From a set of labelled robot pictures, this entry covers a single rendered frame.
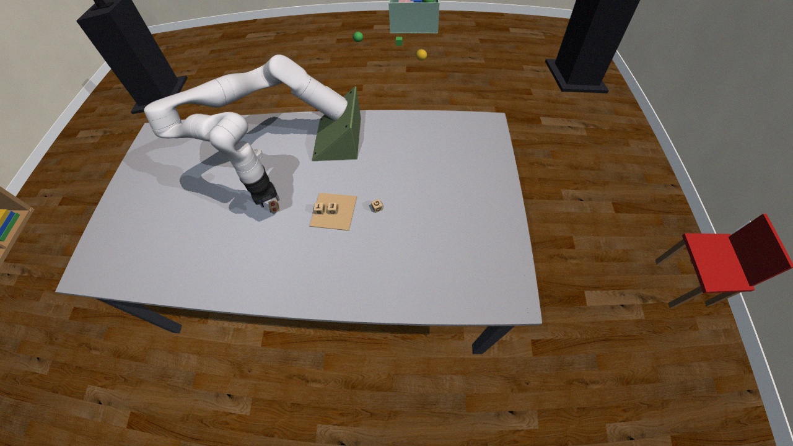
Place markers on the tan flat mat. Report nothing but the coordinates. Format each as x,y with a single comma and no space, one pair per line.
341,220

